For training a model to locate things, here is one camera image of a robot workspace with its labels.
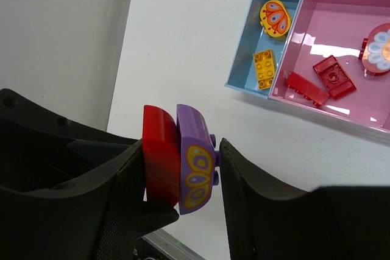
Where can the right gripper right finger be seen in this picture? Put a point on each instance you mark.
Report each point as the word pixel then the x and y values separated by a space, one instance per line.
pixel 267 218

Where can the purple butterfly lego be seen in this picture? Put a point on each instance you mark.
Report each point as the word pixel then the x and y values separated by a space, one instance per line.
pixel 199 160

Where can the red curved lego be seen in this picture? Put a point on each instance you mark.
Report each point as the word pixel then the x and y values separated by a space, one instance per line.
pixel 334 78

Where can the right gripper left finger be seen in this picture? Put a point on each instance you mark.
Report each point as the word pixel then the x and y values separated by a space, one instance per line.
pixel 70 191

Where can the large pink bin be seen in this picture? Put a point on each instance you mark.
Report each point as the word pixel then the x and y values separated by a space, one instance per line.
pixel 336 27

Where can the yellow pineapple lego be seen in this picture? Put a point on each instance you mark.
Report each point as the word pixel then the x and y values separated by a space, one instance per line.
pixel 275 18

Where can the red lego brick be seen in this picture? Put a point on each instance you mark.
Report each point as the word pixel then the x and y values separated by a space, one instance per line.
pixel 161 156

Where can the red wedge lego in bin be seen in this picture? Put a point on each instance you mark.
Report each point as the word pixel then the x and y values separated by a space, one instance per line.
pixel 307 89

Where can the red heart lego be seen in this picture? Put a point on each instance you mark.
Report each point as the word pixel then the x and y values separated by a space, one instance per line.
pixel 374 53

